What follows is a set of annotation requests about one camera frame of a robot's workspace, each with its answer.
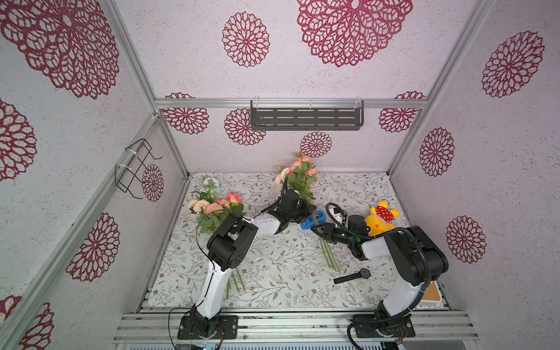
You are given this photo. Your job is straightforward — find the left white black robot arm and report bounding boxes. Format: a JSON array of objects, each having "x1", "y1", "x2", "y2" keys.
[{"x1": 176, "y1": 184, "x2": 316, "y2": 340}]

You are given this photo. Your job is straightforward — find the floral patterned table mat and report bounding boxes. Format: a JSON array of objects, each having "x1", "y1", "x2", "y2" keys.
[{"x1": 145, "y1": 173, "x2": 400, "y2": 309}]

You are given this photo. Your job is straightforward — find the pink rose bouquet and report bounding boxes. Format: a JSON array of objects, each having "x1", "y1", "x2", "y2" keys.
[
  {"x1": 187, "y1": 176, "x2": 246, "y2": 300},
  {"x1": 274, "y1": 153, "x2": 340, "y2": 272}
]

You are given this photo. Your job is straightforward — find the wooden tray white rim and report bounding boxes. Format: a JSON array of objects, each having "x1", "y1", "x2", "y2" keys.
[{"x1": 421, "y1": 281, "x2": 443, "y2": 305}]

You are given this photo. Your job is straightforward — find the dark grey wall shelf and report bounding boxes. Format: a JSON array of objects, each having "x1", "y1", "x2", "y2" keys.
[{"x1": 249, "y1": 100, "x2": 365, "y2": 131}]

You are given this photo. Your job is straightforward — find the black wristwatch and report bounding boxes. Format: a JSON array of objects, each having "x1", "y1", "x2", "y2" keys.
[{"x1": 333, "y1": 268, "x2": 371, "y2": 285}]

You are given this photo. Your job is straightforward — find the black wire wall rack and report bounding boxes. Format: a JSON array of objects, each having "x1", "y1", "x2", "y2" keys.
[{"x1": 113, "y1": 138, "x2": 164, "y2": 202}]

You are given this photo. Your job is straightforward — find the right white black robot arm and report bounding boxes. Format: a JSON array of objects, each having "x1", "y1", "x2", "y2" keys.
[{"x1": 312, "y1": 201, "x2": 449, "y2": 349}]

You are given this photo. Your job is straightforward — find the yellow plush toy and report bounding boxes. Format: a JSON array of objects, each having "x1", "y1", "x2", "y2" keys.
[{"x1": 365, "y1": 201, "x2": 400, "y2": 237}]

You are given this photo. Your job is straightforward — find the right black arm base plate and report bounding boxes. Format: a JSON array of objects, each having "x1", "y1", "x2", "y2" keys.
[{"x1": 351, "y1": 314, "x2": 416, "y2": 338}]

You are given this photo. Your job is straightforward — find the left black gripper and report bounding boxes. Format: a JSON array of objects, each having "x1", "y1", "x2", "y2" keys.
[{"x1": 289, "y1": 198, "x2": 318, "y2": 225}]

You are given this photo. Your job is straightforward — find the blue tape dispenser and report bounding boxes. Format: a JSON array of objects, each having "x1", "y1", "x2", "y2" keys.
[{"x1": 300, "y1": 210, "x2": 327, "y2": 230}]

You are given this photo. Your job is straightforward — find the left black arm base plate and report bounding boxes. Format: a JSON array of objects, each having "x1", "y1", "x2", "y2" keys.
[{"x1": 177, "y1": 315, "x2": 239, "y2": 341}]

